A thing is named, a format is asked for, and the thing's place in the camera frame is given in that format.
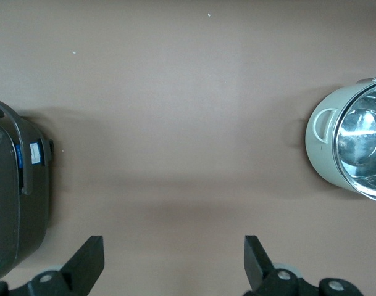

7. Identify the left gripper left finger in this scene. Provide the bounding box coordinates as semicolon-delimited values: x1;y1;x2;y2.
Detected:
8;236;105;296

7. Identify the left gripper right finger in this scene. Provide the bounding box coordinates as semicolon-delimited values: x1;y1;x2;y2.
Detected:
244;236;361;296

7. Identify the black rice cooker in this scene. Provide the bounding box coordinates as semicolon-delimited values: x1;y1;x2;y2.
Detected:
0;97;55;283

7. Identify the brown table cover sheet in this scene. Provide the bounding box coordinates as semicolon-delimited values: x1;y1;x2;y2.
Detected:
0;0;376;296

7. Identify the steel pot with grey handles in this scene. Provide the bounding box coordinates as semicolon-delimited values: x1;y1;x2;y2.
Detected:
304;75;376;204

